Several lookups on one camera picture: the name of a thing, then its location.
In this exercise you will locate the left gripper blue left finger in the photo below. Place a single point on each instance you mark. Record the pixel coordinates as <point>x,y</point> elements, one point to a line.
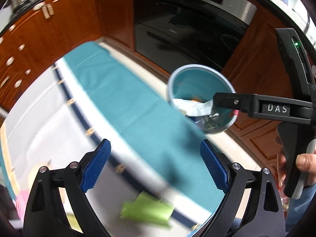
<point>45,214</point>

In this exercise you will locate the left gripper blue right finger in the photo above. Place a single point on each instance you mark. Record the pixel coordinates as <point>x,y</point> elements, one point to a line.
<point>263,215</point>

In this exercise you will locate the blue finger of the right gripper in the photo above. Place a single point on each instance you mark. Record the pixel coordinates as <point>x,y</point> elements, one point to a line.
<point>246,103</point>

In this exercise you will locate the pink carton box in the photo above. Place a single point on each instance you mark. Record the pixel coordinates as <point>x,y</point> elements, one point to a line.
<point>21,202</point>

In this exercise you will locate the white paper towel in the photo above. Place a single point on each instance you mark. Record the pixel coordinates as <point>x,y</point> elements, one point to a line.
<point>193,108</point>

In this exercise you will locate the teal trash bin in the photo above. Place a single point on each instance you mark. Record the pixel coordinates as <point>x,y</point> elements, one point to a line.
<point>200,83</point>

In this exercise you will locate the brown wooden kitchen cabinets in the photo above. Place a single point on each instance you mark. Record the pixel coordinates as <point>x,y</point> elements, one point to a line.
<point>45,30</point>

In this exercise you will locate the person right hand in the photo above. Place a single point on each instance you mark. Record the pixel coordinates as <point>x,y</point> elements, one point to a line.
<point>304,162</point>

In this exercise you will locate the light green paper piece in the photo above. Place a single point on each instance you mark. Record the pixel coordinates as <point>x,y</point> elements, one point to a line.
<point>147,209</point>

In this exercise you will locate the black built-in oven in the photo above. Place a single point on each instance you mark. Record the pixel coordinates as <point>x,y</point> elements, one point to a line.
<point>173,33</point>

